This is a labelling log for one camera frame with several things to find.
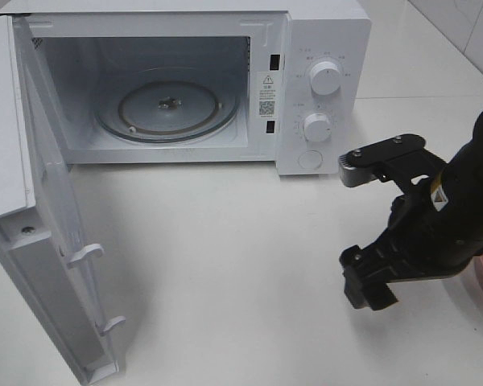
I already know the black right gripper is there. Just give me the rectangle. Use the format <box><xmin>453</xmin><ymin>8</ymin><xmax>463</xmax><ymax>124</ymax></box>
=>
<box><xmin>340</xmin><ymin>179</ymin><xmax>459</xmax><ymax>310</ymax></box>

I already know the round door release button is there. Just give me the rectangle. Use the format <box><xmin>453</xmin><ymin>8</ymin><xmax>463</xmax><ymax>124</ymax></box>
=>
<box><xmin>298</xmin><ymin>150</ymin><xmax>323</xmax><ymax>170</ymax></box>

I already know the white microwave door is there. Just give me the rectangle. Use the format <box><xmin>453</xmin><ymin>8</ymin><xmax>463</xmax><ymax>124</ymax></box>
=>
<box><xmin>0</xmin><ymin>15</ymin><xmax>124</xmax><ymax>385</ymax></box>

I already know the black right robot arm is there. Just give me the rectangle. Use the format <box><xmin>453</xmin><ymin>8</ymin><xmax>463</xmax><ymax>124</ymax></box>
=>
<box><xmin>339</xmin><ymin>111</ymin><xmax>483</xmax><ymax>310</ymax></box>

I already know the lower white timer knob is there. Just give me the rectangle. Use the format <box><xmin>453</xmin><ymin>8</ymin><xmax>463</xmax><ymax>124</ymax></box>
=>
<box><xmin>303</xmin><ymin>113</ymin><xmax>332</xmax><ymax>142</ymax></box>

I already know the upper white power knob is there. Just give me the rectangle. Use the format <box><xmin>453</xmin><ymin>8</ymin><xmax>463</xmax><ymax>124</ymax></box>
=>
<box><xmin>309</xmin><ymin>60</ymin><xmax>342</xmax><ymax>96</ymax></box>

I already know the white microwave oven body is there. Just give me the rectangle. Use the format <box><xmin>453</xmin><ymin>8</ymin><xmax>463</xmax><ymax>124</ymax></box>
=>
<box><xmin>0</xmin><ymin>1</ymin><xmax>371</xmax><ymax>175</ymax></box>

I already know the warning label with QR code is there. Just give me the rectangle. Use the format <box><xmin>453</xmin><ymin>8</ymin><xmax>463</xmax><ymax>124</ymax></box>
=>
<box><xmin>256</xmin><ymin>72</ymin><xmax>281</xmax><ymax>119</ymax></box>

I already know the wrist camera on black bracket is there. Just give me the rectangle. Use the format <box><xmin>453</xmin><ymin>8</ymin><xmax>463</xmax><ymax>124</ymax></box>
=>
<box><xmin>338</xmin><ymin>133</ymin><xmax>446</xmax><ymax>194</ymax></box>

